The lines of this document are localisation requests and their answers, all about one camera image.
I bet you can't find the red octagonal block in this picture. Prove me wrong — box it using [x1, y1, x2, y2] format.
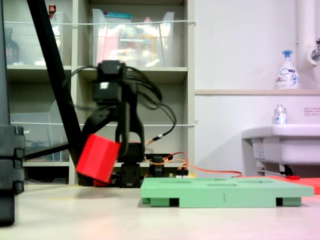
[75, 133, 121, 184]

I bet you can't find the black table clamp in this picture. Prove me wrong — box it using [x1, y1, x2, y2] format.
[149, 154, 166, 179]

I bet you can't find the clear plastic bin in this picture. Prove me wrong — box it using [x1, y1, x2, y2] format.
[3, 11, 66, 66]
[91, 8, 176, 68]
[9, 99, 71, 163]

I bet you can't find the beige shelf unit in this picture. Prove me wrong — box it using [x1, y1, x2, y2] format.
[0, 0, 196, 186]

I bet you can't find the pink-capped bottle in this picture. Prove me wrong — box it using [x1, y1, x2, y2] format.
[139, 16, 161, 67]

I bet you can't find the black tripod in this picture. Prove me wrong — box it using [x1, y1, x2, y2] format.
[0, 0, 11, 127]
[23, 0, 87, 187]

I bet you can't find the small controller circuit board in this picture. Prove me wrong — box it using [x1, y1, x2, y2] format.
[169, 169, 191, 179]

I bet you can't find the blue-topped pouch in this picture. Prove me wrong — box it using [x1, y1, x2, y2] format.
[103, 11, 133, 65]

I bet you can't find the notched black stack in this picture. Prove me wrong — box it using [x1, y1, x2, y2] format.
[0, 124, 26, 228]

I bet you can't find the dark round bottle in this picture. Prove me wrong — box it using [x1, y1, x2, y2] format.
[4, 26, 21, 66]

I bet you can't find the green shape-sorting board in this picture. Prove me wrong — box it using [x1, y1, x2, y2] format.
[140, 176, 315, 209]

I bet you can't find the sink sticker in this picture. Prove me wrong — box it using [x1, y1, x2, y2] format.
[251, 138, 266, 161]

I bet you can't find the small clear sanitizer bottle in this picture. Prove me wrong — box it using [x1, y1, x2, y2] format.
[273, 104, 288, 125]

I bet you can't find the white sink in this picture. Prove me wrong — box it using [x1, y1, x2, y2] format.
[241, 123, 320, 166]

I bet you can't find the white blue soap pump bottle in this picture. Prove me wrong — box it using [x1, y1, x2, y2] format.
[275, 49, 301, 90]

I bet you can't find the metal faucet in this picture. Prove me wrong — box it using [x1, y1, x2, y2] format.
[306, 38, 320, 66]

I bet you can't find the black arm link cable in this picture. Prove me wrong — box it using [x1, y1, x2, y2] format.
[61, 64, 101, 111]

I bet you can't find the black gripper motor cable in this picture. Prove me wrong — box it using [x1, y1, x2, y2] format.
[124, 65, 164, 109]

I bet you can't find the black wire pair white tag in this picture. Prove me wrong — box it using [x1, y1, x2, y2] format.
[136, 98, 178, 141]

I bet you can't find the white shelf guard wire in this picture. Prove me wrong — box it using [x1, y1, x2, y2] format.
[9, 121, 199, 127]
[3, 20, 198, 27]

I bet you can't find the long orange wire pair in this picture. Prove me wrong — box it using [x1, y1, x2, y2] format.
[144, 136, 244, 179]

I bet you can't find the metal sink bracket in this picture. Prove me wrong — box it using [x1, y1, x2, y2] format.
[256, 159, 295, 179]

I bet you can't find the red-text wall label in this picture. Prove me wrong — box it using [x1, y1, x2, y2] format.
[303, 107, 320, 117]

